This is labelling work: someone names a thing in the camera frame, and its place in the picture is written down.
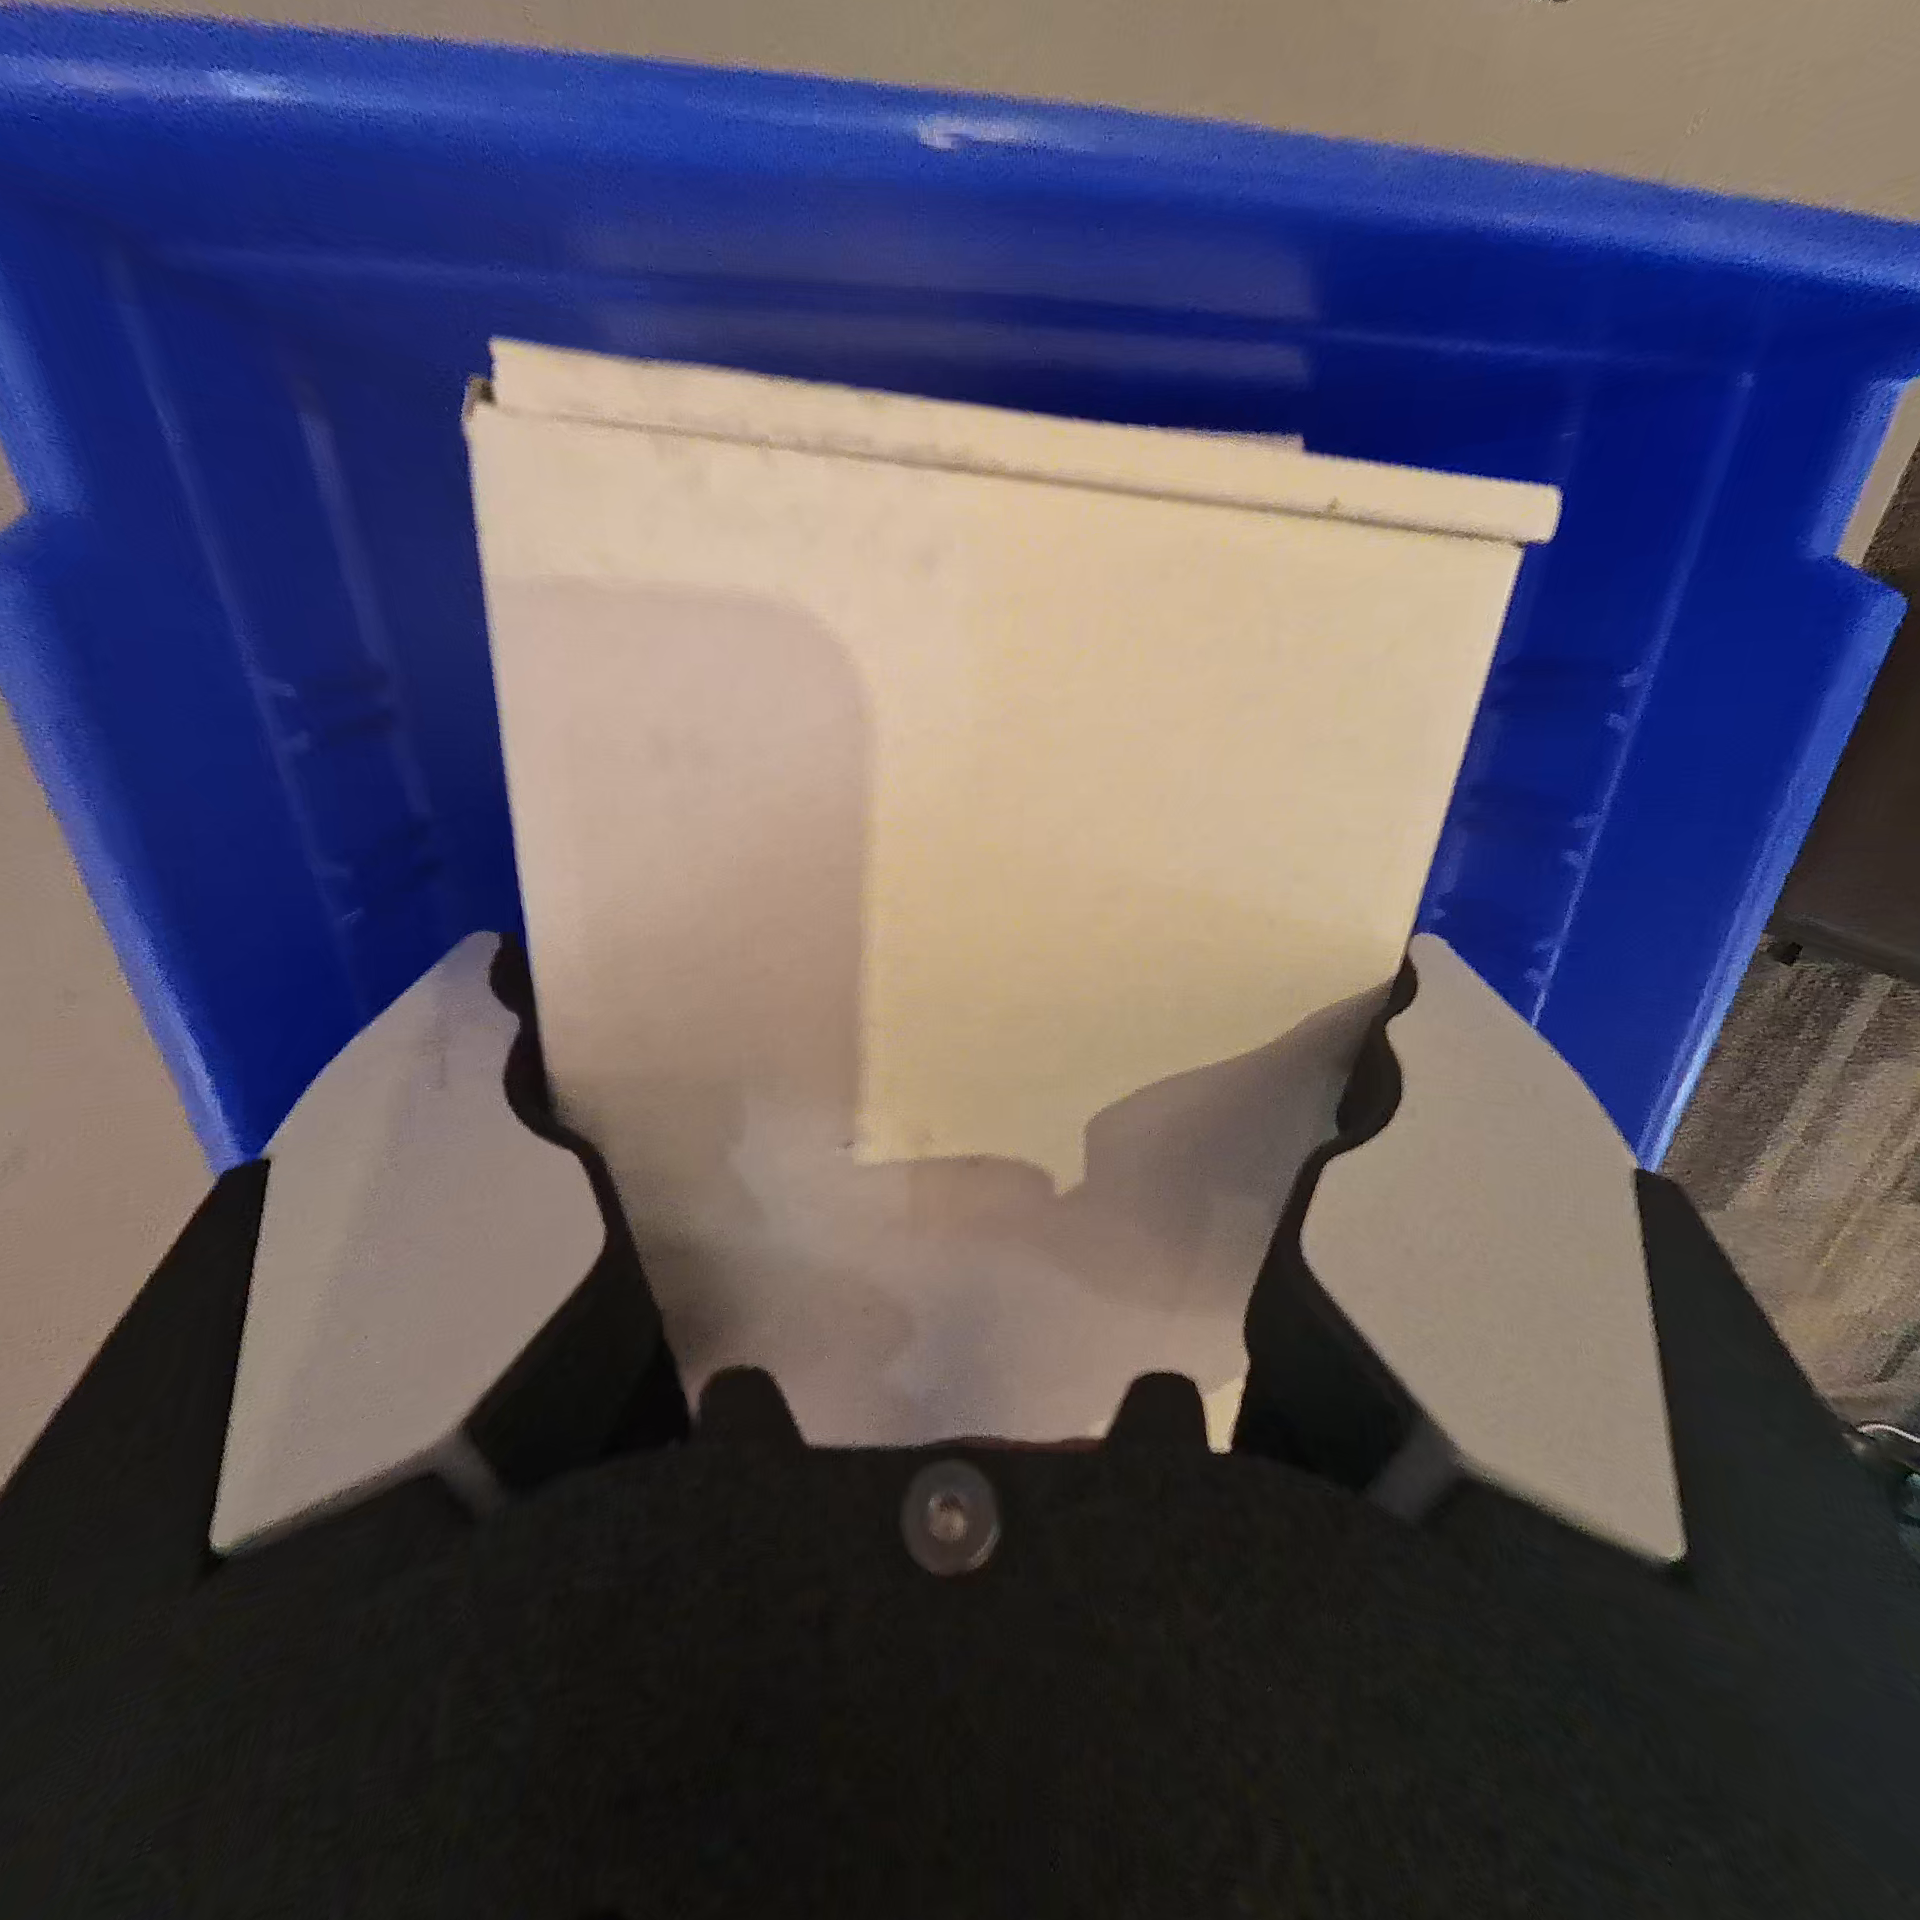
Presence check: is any blue plastic bin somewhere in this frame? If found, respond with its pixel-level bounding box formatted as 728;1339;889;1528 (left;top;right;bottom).
0;22;1920;1180

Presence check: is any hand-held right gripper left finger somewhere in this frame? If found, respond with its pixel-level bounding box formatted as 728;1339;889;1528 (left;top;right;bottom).
208;930;695;1560

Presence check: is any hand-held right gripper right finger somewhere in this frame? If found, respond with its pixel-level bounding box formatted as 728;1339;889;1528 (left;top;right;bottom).
1237;933;1691;1570

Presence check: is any white cardboard box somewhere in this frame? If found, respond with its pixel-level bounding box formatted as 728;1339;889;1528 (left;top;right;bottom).
463;337;1565;1455

